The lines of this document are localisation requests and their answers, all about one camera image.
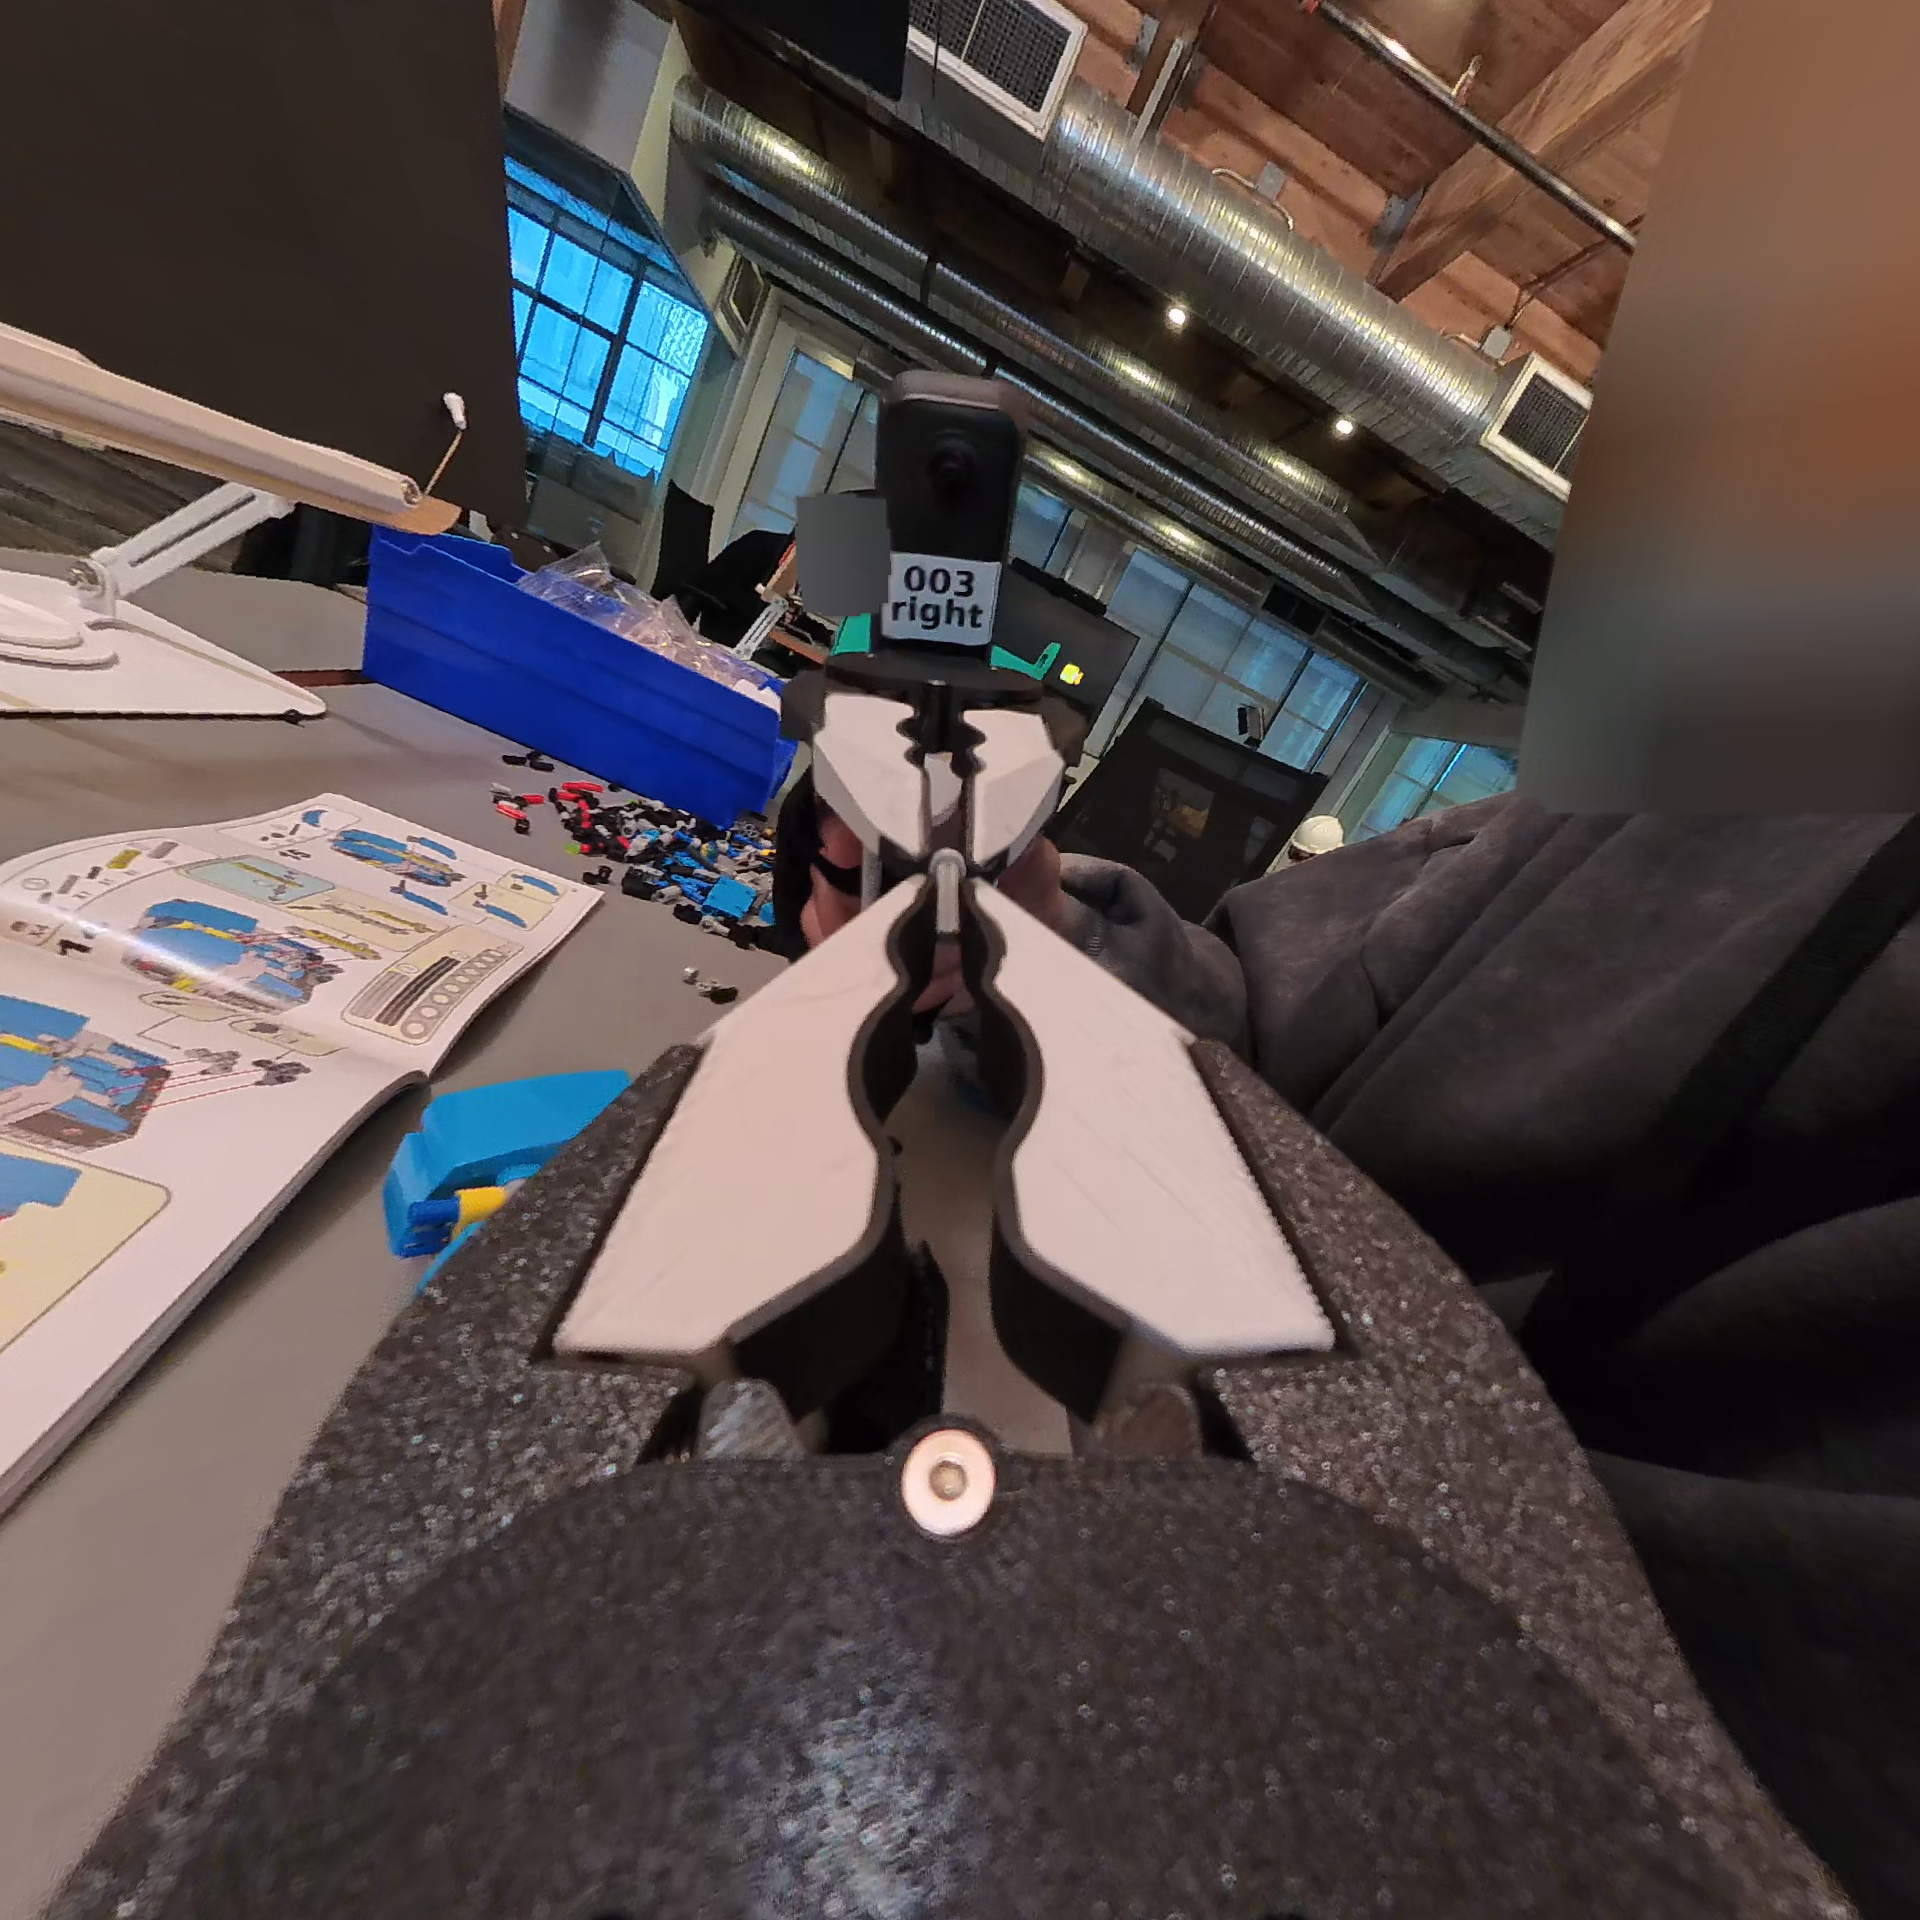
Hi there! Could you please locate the person's right forearm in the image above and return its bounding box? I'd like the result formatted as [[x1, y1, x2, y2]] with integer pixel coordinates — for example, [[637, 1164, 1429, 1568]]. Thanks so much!
[[1049, 853, 1256, 1058]]

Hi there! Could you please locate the person's right hand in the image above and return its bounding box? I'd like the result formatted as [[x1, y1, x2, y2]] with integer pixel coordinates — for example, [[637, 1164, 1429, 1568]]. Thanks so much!
[[786, 796, 906, 974]]

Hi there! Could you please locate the dark brown board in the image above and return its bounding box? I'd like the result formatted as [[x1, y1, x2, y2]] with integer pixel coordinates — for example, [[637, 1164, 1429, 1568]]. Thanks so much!
[[0, 0, 531, 538]]

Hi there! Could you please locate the silver ventilation duct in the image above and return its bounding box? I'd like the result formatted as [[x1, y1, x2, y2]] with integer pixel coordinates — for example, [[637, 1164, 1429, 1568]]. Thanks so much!
[[931, 83, 1577, 528], [668, 76, 1360, 518]]

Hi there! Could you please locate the pile of toy building pieces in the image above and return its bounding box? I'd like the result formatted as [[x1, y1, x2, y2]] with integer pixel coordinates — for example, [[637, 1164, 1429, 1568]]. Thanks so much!
[[491, 747, 782, 1004]]

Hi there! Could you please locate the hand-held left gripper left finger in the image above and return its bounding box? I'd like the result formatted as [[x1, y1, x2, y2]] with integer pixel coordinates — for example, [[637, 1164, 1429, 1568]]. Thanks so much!
[[550, 874, 941, 1362]]

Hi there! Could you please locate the partly built blue toy robot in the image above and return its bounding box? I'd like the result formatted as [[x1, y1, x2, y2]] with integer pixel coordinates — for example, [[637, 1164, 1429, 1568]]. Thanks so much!
[[379, 1068, 635, 1296]]

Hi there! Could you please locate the white duct vent grille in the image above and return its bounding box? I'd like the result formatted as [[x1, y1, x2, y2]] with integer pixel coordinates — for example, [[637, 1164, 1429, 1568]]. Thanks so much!
[[902, 0, 1092, 140], [1485, 357, 1595, 484]]

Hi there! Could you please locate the pile of clear plastic bags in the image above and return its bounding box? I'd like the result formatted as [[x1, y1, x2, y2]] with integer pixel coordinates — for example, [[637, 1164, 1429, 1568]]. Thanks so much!
[[515, 545, 794, 694]]

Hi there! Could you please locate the blue plastic bin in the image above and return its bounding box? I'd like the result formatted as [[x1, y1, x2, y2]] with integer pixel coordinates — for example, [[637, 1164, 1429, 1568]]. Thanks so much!
[[364, 526, 801, 830]]

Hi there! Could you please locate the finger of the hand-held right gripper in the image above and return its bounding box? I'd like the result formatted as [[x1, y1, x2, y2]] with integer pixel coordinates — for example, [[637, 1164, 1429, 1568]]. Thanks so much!
[[957, 710, 1072, 875], [808, 694, 936, 875]]

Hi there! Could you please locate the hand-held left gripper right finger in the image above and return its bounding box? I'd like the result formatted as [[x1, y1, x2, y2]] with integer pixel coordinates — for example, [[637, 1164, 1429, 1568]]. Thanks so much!
[[964, 877, 1337, 1373]]

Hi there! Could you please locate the grey desk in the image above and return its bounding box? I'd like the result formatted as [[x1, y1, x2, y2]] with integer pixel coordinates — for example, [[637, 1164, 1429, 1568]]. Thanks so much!
[[0, 546, 841, 1920]]

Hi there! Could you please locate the instruction booklet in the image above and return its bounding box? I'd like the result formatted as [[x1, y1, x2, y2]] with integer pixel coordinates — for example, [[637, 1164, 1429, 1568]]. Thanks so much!
[[0, 790, 605, 1517]]

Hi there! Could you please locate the black standing panel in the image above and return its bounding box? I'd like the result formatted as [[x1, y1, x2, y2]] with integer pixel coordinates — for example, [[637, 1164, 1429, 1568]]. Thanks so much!
[[1049, 694, 1333, 921]]

